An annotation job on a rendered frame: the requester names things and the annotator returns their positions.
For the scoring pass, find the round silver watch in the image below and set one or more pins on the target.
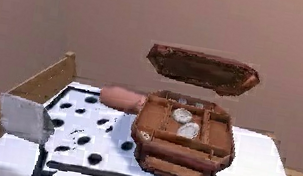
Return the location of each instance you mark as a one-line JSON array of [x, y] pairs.
[[182, 115], [188, 130]]

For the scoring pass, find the brown box lid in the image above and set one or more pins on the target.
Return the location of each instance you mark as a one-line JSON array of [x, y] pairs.
[[201, 70]]

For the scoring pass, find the brown wooden jewellery box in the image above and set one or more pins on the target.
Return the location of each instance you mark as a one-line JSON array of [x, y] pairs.
[[181, 144]]

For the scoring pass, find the white blanket with black spots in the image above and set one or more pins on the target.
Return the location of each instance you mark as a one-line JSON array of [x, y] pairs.
[[86, 126]]

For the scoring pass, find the grey open laptop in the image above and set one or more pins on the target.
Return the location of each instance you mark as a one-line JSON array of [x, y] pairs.
[[23, 118]]

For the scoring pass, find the wooden bed with white sheet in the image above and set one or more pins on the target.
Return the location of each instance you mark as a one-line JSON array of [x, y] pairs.
[[258, 167]]

